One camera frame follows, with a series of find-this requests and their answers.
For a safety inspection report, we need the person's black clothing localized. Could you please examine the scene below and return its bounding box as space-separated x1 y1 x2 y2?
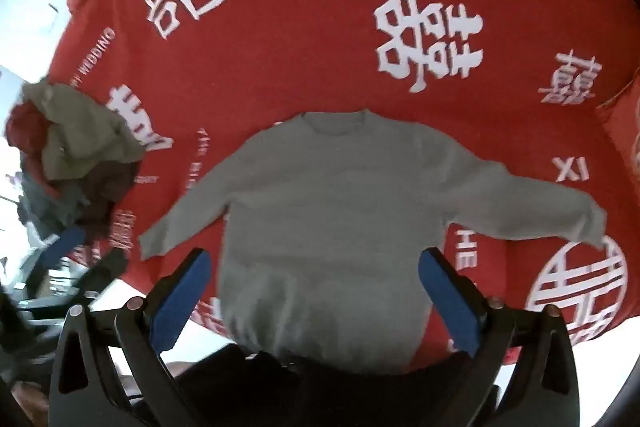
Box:
165 346 501 427

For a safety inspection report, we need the red printed blanket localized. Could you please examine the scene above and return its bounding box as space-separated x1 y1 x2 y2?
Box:
47 0 640 375

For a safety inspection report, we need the olive green garment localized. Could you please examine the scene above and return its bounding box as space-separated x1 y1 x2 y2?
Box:
20 82 147 181

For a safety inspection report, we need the red garment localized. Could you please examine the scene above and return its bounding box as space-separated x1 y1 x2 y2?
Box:
5 104 51 158

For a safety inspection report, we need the grey-blue garment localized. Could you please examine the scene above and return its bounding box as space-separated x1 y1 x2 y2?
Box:
17 177 86 243

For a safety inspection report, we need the grey towel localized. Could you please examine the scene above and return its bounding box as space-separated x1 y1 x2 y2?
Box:
138 108 608 375

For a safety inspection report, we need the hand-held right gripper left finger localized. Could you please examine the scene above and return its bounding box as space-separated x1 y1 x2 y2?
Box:
50 248 212 427

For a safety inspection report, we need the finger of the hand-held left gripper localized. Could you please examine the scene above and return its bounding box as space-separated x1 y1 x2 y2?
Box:
75 249 129 303
30 227 86 270

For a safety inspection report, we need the dark brown garment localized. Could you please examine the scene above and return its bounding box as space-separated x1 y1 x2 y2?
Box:
50 162 144 230

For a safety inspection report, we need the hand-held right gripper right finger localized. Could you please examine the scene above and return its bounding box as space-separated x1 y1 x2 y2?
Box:
418 247 583 427

